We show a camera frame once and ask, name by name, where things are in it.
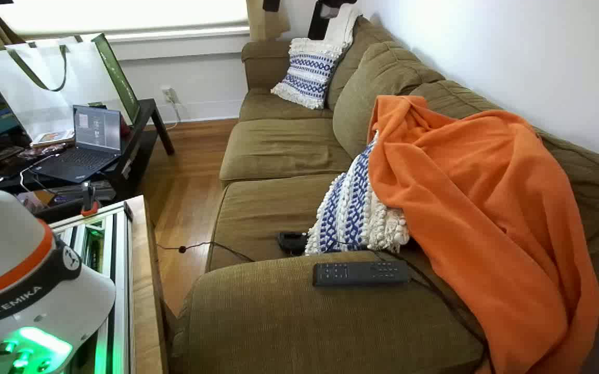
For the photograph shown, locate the orange towel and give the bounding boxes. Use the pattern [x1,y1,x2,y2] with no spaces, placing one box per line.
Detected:
[365,94,599,374]

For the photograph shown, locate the blue white knitted pillow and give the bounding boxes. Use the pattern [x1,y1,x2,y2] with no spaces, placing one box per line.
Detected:
[269,3,363,112]
[303,141,411,258]

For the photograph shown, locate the tan curtain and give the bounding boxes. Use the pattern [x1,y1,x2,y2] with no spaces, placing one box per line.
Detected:
[245,0,290,42]

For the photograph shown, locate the olive sofa back cushion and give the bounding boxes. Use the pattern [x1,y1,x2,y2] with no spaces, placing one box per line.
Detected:
[330,39,446,160]
[324,14,394,112]
[410,78,599,255]

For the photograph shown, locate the olive sofa seat cushion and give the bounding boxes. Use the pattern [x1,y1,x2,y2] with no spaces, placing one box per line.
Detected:
[217,115,354,185]
[236,86,335,122]
[203,172,357,274]

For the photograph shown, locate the bright window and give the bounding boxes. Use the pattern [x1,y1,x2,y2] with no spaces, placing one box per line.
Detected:
[0,0,252,39]

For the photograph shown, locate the black coffee table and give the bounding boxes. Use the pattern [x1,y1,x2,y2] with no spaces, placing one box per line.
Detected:
[0,98,176,223]

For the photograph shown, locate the open black laptop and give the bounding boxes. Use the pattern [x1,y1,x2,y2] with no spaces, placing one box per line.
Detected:
[30,102,125,185]

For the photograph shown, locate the small black device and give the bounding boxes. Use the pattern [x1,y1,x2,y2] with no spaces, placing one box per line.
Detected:
[274,231,309,258]

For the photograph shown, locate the black remote control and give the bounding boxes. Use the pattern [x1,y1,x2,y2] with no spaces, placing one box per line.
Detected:
[312,260,411,288]

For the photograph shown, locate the olive green fabric sofa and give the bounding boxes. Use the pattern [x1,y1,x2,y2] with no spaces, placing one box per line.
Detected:
[167,14,599,374]

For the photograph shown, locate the white tote bag green handles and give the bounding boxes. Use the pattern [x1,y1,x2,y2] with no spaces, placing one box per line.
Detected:
[0,31,142,147]

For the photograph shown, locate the thin black cable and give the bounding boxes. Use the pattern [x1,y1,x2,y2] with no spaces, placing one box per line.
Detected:
[153,236,281,265]

